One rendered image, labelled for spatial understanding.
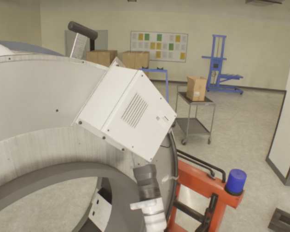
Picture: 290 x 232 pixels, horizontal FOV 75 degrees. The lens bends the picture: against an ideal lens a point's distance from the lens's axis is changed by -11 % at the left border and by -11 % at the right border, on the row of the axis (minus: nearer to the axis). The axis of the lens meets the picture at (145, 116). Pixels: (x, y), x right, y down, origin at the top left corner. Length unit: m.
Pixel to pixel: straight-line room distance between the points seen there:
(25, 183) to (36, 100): 0.20
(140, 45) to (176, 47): 1.57
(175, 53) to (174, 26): 1.14
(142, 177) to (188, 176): 0.92
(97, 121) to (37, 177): 0.21
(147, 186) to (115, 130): 0.27
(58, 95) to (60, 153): 0.16
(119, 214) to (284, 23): 10.37
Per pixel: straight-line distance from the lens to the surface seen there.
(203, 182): 1.57
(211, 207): 1.63
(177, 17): 9.35
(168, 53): 9.29
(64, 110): 0.57
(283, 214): 2.87
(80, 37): 0.73
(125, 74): 0.56
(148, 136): 0.62
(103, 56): 6.95
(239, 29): 9.89
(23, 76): 0.51
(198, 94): 4.01
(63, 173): 0.58
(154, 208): 0.71
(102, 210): 1.26
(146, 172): 0.72
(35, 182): 0.56
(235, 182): 1.45
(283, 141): 3.70
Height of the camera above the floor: 1.89
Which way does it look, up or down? 21 degrees down
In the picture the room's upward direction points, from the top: 3 degrees clockwise
